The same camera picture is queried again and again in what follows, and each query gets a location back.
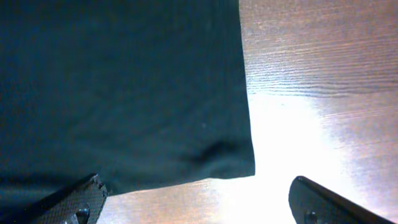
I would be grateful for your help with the black polo shirt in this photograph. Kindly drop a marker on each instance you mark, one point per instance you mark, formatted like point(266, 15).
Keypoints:
point(147, 94)

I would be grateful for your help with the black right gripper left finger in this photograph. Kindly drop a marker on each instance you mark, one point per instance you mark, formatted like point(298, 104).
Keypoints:
point(78, 203)

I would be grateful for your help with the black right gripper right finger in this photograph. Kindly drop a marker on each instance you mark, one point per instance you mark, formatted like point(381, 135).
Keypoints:
point(312, 203)

